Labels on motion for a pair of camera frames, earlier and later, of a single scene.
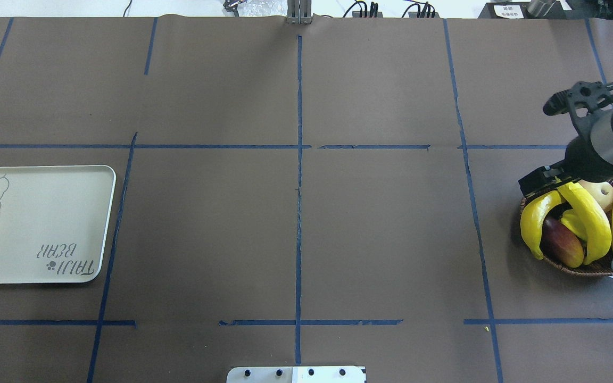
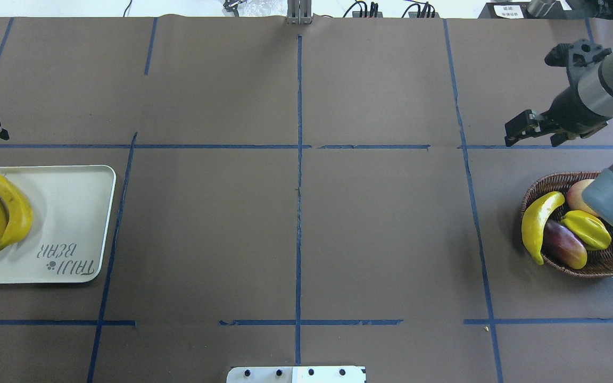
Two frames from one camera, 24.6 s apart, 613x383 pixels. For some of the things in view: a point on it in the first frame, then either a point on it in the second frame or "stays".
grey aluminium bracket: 299,12 stays
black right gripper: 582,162 -> 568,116
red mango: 559,242 stays
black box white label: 505,10 stays
